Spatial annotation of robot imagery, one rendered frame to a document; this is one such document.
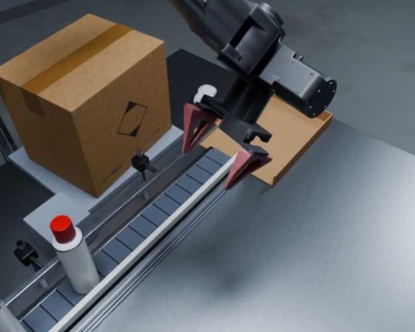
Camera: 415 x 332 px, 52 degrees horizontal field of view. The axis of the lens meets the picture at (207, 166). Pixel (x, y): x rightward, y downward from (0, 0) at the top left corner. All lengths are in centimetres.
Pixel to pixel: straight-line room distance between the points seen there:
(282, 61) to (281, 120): 70
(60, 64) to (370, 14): 302
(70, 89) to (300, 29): 263
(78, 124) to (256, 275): 48
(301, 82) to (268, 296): 51
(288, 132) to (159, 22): 235
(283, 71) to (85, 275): 51
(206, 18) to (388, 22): 322
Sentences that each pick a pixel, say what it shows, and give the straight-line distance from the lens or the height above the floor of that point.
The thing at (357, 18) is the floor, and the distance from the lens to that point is 365.
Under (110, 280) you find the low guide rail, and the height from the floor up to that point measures 91.
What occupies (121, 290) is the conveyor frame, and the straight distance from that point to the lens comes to 89.
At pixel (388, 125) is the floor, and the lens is 267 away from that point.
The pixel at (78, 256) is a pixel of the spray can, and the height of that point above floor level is 101.
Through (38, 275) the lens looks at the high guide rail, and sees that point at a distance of 84.
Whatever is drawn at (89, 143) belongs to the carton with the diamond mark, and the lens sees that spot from 94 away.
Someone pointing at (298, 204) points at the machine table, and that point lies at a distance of 106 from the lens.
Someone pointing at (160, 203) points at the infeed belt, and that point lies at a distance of 98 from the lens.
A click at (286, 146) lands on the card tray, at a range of 118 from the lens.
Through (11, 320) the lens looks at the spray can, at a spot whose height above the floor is 99.
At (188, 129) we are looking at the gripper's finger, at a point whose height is 121.
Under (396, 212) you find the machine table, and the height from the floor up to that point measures 83.
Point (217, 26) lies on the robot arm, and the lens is 50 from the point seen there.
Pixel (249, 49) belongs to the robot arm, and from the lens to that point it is 53.
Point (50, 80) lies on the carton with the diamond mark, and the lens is 96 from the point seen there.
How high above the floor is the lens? 165
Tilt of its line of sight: 48 degrees down
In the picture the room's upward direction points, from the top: straight up
